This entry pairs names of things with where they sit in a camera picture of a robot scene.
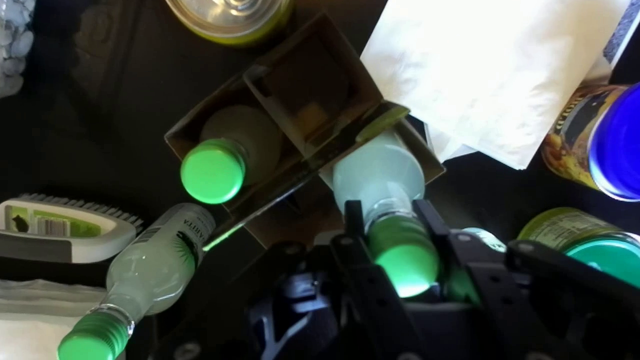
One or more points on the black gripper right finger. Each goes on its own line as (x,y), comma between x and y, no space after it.
(461,273)

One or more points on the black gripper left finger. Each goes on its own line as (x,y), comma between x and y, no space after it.
(370,292)

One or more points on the clear bottle with green cap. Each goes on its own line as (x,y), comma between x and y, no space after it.
(212,171)
(380,176)
(153,266)

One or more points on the cardboard drink package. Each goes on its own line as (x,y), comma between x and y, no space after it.
(312,73)

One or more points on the small clear jar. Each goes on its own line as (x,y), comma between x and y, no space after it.
(601,250)

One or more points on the white paper napkin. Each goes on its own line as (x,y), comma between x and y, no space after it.
(492,73)

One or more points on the can with blue lid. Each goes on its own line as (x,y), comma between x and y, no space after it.
(613,141)

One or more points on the printed paper card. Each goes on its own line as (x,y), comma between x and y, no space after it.
(627,33)

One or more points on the white styrofoam container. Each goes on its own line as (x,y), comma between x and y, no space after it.
(33,326)

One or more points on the clear container with popcorn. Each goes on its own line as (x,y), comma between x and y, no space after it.
(13,41)

